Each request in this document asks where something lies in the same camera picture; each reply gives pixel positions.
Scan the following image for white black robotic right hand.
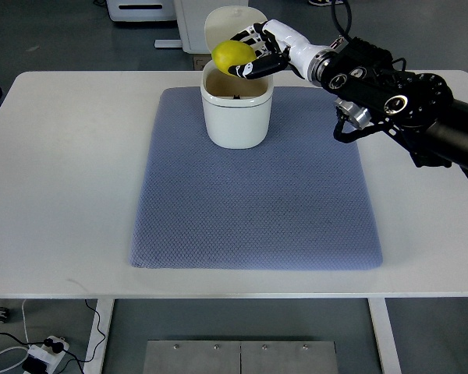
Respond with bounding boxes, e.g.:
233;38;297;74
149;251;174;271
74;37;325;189
227;19;336;83

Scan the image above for yellow lemon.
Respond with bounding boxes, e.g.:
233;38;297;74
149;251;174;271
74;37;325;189
211;40;257;75

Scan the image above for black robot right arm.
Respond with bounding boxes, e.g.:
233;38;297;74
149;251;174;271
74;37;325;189
308;38;468;178

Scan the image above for white trash bin open lid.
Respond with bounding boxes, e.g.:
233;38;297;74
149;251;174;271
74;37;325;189
200;5;274;149

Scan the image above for white cabinet in background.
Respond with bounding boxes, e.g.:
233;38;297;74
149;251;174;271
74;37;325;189
154;0;249;54

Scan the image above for blue grey mesh mat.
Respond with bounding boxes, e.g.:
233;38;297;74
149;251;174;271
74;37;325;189
129;87;382;270

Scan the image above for white appliance with slot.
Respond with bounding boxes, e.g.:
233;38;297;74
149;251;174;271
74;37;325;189
106;0;176;22

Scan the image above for white left table leg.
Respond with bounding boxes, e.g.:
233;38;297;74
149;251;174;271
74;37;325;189
83;298;115;374

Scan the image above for white table leg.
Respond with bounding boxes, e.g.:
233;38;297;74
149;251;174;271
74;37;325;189
83;298;115;374
367;298;402;374

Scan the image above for white right table leg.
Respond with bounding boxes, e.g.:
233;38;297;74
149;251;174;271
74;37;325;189
367;298;402;374

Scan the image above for grey metal floor plate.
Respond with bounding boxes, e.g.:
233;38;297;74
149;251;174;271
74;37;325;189
143;340;339;373

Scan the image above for white power strip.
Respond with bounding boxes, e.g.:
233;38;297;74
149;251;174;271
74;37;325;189
22;336;69;374

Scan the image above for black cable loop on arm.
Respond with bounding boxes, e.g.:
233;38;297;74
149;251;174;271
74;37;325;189
329;0;355;41

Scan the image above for white floor cable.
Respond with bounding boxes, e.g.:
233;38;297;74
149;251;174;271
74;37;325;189
0;299;31;374

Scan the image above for black floor cable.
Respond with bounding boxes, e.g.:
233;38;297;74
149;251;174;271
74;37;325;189
0;298;107;374

